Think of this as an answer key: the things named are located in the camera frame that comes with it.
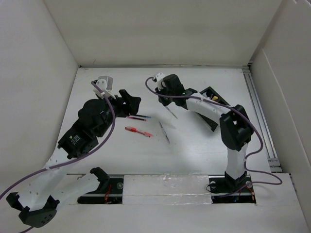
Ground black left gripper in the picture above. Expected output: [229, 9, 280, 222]
[96, 89, 140, 137]

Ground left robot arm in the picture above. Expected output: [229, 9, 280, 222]
[6, 89, 141, 229]

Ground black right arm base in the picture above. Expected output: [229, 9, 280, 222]
[206, 175, 256, 204]

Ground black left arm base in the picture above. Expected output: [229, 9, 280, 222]
[77, 167, 124, 204]

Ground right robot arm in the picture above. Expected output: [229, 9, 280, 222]
[152, 72, 254, 191]

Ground black desk organizer box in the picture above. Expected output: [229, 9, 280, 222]
[198, 86, 229, 132]

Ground pink ink refill pen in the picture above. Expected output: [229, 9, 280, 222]
[126, 116, 146, 121]

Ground red gel pen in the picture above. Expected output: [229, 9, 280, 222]
[125, 126, 153, 137]

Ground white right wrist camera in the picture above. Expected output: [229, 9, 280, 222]
[152, 72, 166, 91]

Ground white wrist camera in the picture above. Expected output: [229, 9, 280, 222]
[92, 76, 115, 99]
[152, 72, 166, 91]

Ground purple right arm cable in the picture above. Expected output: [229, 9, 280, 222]
[145, 76, 284, 199]

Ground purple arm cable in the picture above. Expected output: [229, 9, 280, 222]
[145, 76, 284, 199]
[0, 81, 116, 233]

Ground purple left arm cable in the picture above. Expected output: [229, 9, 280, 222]
[0, 81, 116, 233]

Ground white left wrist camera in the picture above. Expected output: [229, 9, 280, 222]
[92, 76, 115, 99]

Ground aluminium side rail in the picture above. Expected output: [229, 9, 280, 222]
[242, 66, 283, 173]

